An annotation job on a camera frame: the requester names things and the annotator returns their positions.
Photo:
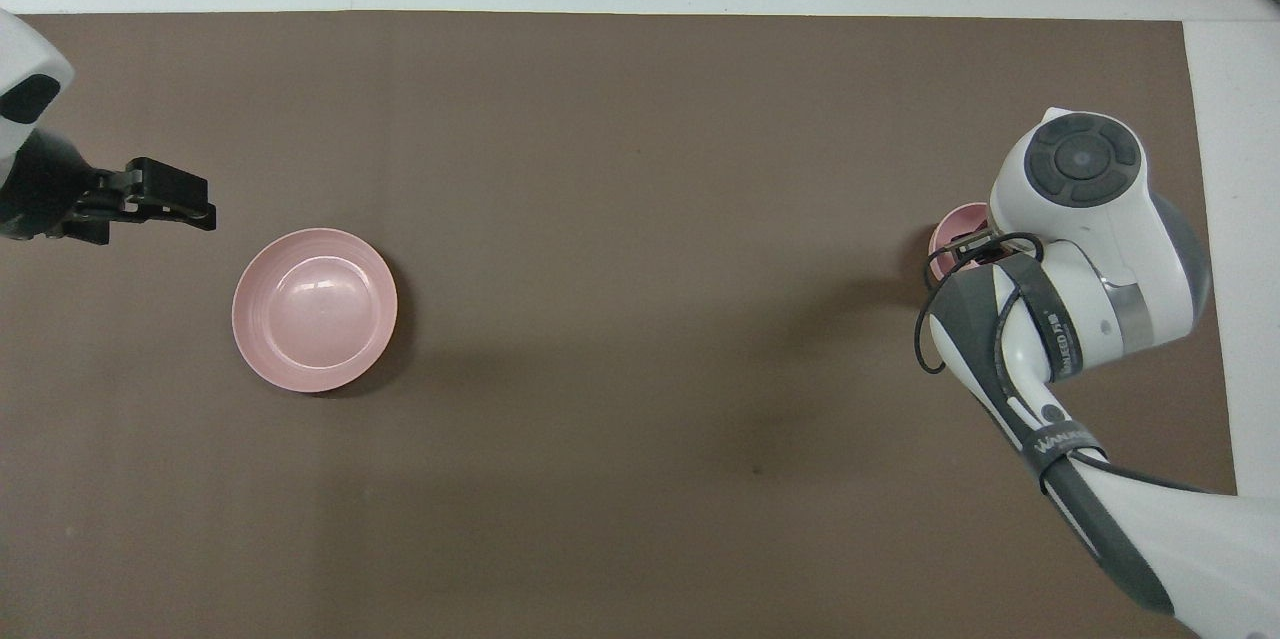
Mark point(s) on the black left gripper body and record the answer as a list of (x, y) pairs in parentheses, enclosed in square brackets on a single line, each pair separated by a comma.
[(40, 194)]

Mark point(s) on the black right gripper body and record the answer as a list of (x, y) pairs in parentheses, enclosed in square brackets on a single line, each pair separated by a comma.
[(980, 256)]

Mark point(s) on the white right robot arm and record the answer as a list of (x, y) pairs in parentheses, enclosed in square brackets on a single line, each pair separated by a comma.
[(1100, 249)]

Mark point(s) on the pink bowl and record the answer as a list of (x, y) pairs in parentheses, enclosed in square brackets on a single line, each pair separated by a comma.
[(955, 224)]

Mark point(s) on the pink plate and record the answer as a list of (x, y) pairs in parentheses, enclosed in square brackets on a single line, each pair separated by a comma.
[(315, 309)]

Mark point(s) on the brown paper table mat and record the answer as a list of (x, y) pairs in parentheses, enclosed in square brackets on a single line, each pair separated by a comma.
[(640, 169)]

